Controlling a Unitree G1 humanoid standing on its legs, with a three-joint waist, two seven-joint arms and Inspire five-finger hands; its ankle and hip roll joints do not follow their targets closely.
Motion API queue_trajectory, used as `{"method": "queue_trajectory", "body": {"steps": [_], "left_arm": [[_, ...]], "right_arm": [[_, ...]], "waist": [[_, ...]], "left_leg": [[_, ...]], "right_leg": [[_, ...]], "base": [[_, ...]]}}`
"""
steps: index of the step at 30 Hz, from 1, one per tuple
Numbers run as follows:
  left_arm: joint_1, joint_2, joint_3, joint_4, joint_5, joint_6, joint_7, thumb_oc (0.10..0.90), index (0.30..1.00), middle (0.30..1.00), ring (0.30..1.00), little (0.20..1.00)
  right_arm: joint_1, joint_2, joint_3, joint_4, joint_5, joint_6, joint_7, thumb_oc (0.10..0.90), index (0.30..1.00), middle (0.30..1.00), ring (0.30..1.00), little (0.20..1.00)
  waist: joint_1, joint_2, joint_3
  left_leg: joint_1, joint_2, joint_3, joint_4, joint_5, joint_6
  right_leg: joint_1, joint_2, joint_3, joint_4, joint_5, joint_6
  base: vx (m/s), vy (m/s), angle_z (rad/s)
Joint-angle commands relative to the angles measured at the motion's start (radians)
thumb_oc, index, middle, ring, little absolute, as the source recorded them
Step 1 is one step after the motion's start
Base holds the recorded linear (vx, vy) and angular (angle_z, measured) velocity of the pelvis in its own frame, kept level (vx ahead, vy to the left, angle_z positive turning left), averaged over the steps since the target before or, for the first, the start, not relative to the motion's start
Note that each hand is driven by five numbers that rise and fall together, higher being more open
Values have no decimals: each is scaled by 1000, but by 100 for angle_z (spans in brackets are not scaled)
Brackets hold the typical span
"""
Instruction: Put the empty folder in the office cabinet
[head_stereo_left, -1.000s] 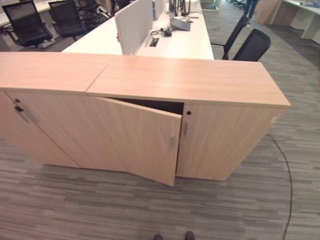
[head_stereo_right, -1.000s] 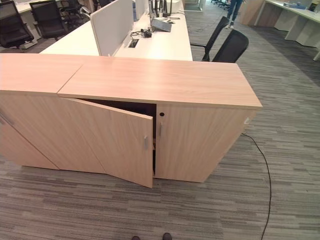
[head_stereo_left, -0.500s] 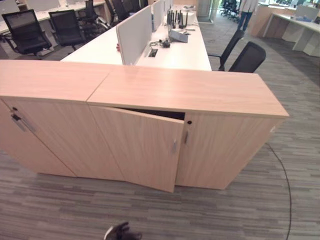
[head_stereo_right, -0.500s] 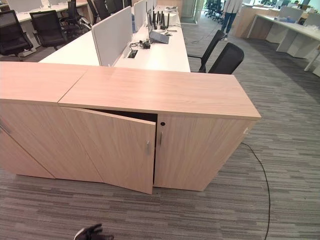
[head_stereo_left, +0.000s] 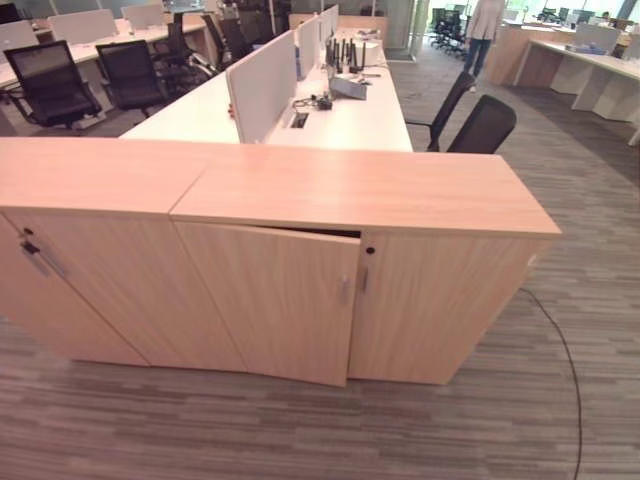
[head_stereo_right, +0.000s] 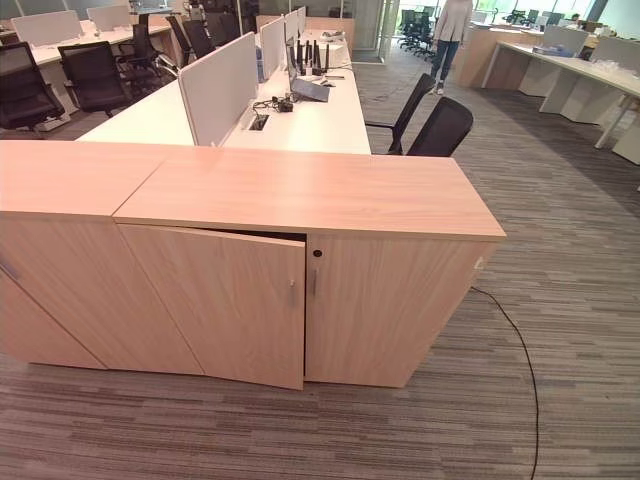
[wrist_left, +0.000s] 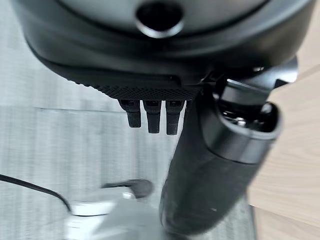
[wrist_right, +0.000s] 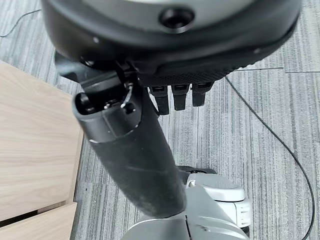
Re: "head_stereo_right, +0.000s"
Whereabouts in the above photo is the light wood office cabinet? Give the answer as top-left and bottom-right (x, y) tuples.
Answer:
(112, 146), (507, 392)

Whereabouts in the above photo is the wood cabinet door with lock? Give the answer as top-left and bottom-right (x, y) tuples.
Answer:
(304, 234), (489, 390)

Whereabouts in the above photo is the long white office desk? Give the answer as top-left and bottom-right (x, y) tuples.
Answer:
(75, 35), (373, 156)

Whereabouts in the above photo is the black mesh office chair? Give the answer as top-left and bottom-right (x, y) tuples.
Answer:
(165, 13), (216, 61)
(115, 23), (171, 84)
(0, 41), (66, 134)
(404, 96), (474, 158)
(364, 73), (437, 156)
(57, 40), (130, 119)

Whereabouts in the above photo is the light wood neighbouring cabinet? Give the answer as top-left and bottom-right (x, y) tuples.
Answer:
(0, 139), (206, 376)

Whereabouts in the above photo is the grey laptop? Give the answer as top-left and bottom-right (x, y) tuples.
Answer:
(285, 58), (332, 104)

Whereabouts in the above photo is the black antenna router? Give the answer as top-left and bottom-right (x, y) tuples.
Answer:
(294, 39), (331, 78)

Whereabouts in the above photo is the white box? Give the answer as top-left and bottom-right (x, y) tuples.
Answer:
(319, 45), (352, 69)

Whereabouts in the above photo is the person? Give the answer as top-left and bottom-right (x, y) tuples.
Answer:
(429, 0), (474, 96)

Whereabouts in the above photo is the white desk with grey legs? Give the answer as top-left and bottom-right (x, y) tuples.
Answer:
(492, 39), (640, 166)

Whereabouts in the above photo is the wood cabinet door with handle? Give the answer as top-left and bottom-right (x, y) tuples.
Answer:
(118, 223), (307, 392)

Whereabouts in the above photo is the black cable bundle with adapter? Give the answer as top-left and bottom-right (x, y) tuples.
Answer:
(251, 94), (296, 114)

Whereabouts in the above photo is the black floor cable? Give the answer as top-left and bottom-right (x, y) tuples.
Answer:
(469, 286), (541, 480)

